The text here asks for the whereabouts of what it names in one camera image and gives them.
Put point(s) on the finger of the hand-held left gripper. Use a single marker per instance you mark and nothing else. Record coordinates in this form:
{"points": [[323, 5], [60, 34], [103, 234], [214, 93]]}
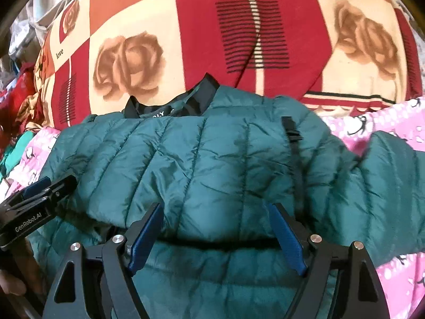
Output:
{"points": [[49, 188]]}

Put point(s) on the teal puffer jacket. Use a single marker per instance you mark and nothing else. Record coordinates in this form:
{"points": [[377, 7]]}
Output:
{"points": [[212, 172]]}

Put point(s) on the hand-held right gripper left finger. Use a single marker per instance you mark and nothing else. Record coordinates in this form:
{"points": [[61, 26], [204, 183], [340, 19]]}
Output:
{"points": [[143, 243]]}

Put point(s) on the person's left hand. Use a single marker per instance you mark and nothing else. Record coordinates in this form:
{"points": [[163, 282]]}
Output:
{"points": [[11, 283]]}

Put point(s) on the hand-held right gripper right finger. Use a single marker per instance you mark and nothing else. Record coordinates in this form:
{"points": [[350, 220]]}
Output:
{"points": [[288, 241]]}

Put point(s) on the pile of colourful clothes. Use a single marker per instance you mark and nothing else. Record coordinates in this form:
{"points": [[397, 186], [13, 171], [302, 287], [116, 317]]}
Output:
{"points": [[16, 106]]}

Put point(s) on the red rose-print blanket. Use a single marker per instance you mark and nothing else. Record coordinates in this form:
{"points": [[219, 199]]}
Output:
{"points": [[232, 36]]}

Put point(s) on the pink penguin-print bedsheet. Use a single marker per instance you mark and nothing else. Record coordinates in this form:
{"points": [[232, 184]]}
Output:
{"points": [[385, 186]]}

